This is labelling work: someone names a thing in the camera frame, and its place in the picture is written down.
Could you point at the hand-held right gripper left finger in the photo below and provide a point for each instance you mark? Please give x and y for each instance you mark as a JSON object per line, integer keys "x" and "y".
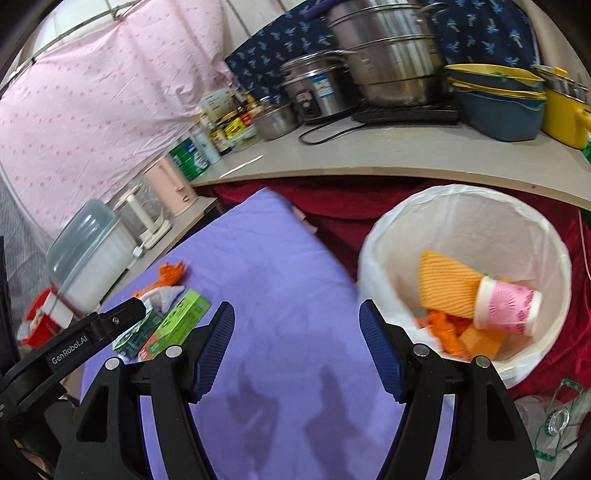
{"x": 212, "y": 355}

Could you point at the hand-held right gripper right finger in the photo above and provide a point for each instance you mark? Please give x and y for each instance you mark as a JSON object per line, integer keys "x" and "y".
{"x": 381, "y": 355}

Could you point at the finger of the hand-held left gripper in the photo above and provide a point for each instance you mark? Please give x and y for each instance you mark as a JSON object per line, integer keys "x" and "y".
{"x": 122, "y": 316}

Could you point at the white tissue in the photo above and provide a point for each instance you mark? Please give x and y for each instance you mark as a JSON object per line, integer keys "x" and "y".
{"x": 161, "y": 295}

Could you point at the light green paper carton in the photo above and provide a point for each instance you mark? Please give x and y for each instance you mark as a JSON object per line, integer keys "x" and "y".
{"x": 182, "y": 318}

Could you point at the orange plastic scrap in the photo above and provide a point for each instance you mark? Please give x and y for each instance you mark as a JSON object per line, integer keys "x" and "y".
{"x": 170, "y": 273}

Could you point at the orange plastic bag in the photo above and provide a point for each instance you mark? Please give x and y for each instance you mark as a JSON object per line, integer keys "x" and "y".
{"x": 441, "y": 325}

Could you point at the orange striped packet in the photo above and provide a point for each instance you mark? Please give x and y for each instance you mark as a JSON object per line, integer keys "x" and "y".
{"x": 443, "y": 281}

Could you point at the orange cardboard box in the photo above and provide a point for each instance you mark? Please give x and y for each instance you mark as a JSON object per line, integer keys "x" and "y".
{"x": 482, "y": 344}

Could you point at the pink paper cup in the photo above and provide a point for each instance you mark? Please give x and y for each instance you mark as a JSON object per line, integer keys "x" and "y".
{"x": 505, "y": 307}

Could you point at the white bin with plastic liner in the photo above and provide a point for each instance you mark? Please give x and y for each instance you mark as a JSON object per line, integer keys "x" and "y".
{"x": 461, "y": 221}

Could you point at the red plastic container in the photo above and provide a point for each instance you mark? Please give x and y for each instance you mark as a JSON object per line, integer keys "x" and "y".
{"x": 32, "y": 332}

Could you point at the white box with grey lid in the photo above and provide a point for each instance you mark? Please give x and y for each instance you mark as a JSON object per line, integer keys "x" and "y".
{"x": 92, "y": 258}

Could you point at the purple pillow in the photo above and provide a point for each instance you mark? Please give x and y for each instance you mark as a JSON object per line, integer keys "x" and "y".
{"x": 277, "y": 286}

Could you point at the grey cloth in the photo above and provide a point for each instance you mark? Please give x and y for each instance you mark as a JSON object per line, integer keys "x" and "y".
{"x": 23, "y": 258}

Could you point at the white glass kettle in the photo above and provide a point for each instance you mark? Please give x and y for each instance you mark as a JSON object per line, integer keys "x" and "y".
{"x": 134, "y": 207}

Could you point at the pink kettle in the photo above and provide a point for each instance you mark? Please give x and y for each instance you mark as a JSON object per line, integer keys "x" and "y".
{"x": 171, "y": 184}

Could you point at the red cloth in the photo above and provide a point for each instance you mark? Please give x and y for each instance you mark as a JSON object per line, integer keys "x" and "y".
{"x": 341, "y": 207}

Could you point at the green can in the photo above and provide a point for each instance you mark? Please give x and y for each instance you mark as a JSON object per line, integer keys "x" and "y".
{"x": 189, "y": 159}

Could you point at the clear plastic bottle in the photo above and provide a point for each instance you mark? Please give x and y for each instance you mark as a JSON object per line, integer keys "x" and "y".
{"x": 554, "y": 420}

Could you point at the small white bottle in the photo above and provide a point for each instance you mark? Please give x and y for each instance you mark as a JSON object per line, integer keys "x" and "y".
{"x": 207, "y": 145}

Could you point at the pink dotted cloth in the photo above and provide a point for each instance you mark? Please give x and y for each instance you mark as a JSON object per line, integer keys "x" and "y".
{"x": 92, "y": 115}

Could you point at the dark sauce bottle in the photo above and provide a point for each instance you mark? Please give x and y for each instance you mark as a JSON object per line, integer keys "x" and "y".
{"x": 220, "y": 136}

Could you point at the clear food container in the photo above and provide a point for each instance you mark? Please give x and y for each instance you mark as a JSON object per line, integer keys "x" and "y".
{"x": 244, "y": 140}

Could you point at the white cardboard box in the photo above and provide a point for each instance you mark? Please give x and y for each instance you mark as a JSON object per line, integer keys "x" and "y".
{"x": 216, "y": 105}

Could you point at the small steel pot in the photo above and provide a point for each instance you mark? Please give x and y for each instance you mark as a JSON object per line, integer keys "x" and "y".
{"x": 277, "y": 122}

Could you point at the black induction cooker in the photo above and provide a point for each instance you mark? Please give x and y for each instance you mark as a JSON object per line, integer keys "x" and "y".
{"x": 406, "y": 114}

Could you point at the red label sauce bottle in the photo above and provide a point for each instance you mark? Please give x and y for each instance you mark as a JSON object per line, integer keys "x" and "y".
{"x": 241, "y": 104}

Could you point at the large blue basin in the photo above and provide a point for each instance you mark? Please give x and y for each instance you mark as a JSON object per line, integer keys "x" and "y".
{"x": 498, "y": 117}

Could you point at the steel rice cooker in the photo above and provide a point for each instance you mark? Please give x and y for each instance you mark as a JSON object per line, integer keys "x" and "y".
{"x": 323, "y": 92}

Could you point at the steel steamer pot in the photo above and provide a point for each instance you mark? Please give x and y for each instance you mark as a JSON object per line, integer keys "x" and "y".
{"x": 392, "y": 69}

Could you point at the yellow rimmed blue basin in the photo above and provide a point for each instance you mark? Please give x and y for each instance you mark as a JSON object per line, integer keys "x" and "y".
{"x": 494, "y": 91}
{"x": 489, "y": 74}

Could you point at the navy printed cloth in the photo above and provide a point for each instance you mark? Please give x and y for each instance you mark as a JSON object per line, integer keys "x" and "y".
{"x": 258, "y": 60}

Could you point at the green cloth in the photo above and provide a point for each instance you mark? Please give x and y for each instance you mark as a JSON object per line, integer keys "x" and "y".
{"x": 588, "y": 147}

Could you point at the yellow electric pot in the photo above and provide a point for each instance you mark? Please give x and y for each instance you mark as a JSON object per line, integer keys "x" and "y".
{"x": 561, "y": 115}

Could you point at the purple cloth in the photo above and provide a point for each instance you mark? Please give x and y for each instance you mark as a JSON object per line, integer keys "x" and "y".
{"x": 318, "y": 9}

